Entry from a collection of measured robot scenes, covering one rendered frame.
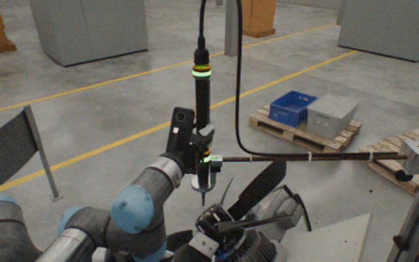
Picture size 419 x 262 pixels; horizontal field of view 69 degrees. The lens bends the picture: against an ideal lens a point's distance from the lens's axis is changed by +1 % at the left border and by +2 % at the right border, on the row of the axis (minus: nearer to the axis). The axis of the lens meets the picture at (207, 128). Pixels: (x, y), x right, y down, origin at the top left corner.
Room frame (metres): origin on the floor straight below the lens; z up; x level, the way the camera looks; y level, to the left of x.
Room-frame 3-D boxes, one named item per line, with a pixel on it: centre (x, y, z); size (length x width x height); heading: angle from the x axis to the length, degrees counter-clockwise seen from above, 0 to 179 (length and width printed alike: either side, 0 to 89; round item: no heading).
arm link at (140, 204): (0.43, 0.13, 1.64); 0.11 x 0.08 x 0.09; 156
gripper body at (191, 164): (0.58, 0.06, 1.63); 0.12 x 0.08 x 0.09; 156
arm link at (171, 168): (0.50, 0.09, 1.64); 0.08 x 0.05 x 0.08; 66
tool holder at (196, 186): (0.69, 0.00, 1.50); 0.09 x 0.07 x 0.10; 91
